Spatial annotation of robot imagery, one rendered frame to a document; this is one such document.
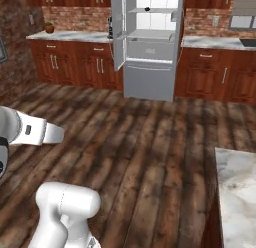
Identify potted green plant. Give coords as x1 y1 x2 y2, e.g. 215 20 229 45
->
43 21 56 34

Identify window with grey blind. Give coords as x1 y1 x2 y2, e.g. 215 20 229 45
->
228 0 256 30

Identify grey freezer drawer front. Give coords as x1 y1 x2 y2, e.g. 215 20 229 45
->
122 60 176 103

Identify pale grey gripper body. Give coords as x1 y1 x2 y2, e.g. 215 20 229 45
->
42 121 66 145

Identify silver freezer drawer handle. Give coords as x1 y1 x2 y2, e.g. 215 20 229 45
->
127 65 172 73

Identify grey fridge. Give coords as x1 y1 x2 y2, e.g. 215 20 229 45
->
110 0 185 103

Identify brown wooden base cupboards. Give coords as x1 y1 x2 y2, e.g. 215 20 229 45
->
174 46 256 105
27 38 125 92

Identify grey fridge door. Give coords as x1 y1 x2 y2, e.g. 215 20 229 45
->
110 0 129 73
170 0 185 65

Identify brown wooden island cabinet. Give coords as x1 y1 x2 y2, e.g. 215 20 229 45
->
199 187 225 248

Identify dark sink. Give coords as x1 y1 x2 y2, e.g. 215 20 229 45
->
239 38 256 48

